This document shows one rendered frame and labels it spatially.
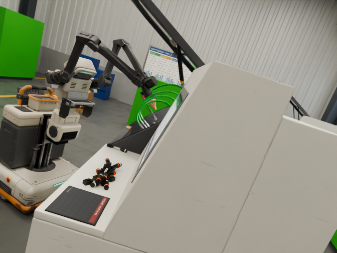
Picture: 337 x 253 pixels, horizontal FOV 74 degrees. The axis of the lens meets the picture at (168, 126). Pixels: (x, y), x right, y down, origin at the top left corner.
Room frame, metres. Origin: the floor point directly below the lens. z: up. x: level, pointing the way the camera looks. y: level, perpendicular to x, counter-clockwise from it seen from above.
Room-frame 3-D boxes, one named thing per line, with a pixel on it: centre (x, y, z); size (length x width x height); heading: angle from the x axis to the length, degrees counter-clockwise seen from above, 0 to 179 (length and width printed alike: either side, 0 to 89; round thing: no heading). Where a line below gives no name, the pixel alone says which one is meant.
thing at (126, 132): (1.63, 0.31, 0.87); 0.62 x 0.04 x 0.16; 2
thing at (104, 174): (0.89, 0.20, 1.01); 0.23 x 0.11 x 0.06; 2
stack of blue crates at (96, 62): (7.66, 2.96, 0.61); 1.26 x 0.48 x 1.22; 83
